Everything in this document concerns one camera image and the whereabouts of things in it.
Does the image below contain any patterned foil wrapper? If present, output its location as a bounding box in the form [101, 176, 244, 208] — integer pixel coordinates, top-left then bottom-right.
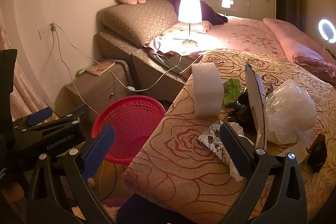
[198, 121, 234, 168]

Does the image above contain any clear plastic bag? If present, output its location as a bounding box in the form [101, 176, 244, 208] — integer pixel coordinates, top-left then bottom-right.
[265, 80, 317, 146]

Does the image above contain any green snack packet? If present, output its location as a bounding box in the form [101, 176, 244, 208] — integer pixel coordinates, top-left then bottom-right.
[222, 79, 242, 107]

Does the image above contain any white foam block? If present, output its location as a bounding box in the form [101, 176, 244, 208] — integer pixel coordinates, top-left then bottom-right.
[191, 63, 224, 118]

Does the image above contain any purple floor mat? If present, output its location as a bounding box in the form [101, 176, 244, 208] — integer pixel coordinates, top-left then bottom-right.
[101, 198, 129, 221]

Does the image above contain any red plastic mesh basket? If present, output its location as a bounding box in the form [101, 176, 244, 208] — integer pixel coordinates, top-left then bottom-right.
[91, 96, 166, 165]

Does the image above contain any brown fabric nightstand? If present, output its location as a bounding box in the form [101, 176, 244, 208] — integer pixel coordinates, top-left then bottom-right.
[64, 59, 135, 124]

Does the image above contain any rose patterned bed cover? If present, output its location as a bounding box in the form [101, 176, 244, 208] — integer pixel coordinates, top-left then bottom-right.
[122, 48, 336, 224]

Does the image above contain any small green object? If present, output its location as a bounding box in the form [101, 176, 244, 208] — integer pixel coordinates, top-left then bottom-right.
[75, 69, 85, 78]

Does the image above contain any orange book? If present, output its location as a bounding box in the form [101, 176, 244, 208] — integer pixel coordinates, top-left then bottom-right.
[85, 60, 116, 76]

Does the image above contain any pink folded duvet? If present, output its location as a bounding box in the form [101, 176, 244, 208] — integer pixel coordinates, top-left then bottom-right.
[263, 18, 335, 86]

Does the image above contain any pink floral bed sheet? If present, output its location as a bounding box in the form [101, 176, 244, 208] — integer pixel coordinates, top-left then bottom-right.
[144, 16, 285, 58]

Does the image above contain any dark purple cushion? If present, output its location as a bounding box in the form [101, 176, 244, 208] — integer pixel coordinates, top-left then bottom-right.
[171, 0, 228, 25]

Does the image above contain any lit white table lamp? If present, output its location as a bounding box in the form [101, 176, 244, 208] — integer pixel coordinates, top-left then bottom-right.
[178, 0, 202, 47]

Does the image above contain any wall socket with plug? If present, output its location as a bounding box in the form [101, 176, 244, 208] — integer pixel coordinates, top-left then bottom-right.
[38, 20, 57, 41]

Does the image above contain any white charger cable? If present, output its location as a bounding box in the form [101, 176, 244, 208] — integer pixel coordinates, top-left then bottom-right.
[52, 29, 100, 115]

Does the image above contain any white lamp cable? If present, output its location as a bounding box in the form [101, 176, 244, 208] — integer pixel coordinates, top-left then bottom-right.
[53, 23, 204, 93]

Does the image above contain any white ring light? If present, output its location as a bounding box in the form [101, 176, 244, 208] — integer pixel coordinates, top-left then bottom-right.
[318, 19, 336, 44]

